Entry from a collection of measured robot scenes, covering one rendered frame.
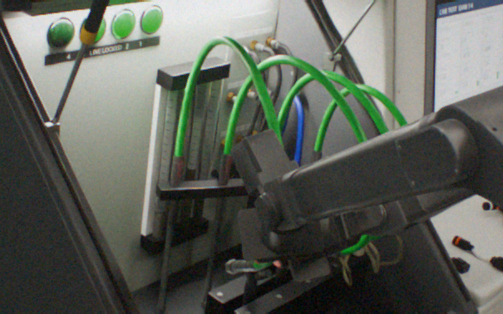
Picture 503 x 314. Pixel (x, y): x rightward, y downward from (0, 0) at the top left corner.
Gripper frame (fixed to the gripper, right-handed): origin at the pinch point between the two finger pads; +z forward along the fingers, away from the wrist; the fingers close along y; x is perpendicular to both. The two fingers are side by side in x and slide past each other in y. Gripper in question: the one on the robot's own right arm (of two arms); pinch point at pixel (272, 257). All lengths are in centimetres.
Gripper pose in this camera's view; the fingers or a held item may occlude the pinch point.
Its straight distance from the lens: 131.1
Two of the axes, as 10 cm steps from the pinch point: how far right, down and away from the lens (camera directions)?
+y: -2.7, -9.4, 2.0
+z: -4.9, 3.2, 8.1
